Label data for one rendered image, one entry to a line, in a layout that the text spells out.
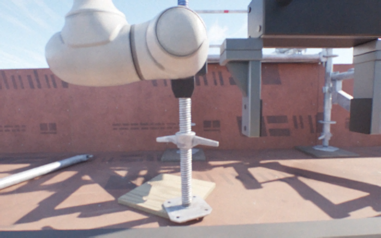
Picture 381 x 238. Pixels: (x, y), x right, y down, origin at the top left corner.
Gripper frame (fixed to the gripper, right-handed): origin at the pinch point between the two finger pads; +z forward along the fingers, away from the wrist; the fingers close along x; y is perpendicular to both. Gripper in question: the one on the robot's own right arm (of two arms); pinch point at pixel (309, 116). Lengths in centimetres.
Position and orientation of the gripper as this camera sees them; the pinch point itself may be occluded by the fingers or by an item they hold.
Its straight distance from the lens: 25.4
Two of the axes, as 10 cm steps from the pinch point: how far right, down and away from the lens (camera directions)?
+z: 0.2, 10.0, 0.9
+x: 10.0, -0.2, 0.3
